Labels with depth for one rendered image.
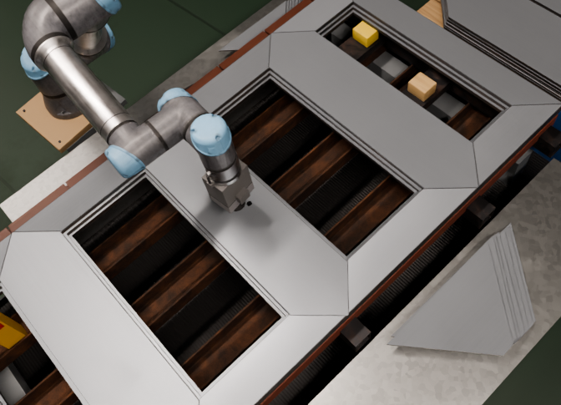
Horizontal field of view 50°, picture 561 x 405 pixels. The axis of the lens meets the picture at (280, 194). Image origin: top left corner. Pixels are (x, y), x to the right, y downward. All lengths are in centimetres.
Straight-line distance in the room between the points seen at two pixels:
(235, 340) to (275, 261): 25
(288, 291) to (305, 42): 74
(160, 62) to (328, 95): 149
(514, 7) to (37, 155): 204
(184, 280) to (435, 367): 67
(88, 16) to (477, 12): 105
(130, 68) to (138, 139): 181
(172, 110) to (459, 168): 71
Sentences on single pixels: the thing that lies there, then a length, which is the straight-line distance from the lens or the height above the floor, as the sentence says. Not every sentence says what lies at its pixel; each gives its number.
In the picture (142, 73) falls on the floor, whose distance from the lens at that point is 300.
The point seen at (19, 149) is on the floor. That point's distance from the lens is 299.
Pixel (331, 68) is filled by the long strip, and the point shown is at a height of 85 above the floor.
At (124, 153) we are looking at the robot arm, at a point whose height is 118.
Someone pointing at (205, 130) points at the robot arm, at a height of 120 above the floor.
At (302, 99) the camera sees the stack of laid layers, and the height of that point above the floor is 83.
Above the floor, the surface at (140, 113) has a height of 68.
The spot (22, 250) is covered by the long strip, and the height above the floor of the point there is 85.
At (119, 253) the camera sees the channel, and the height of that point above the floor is 68.
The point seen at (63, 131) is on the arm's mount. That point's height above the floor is 70.
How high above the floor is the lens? 215
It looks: 61 degrees down
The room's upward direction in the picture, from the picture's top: 13 degrees counter-clockwise
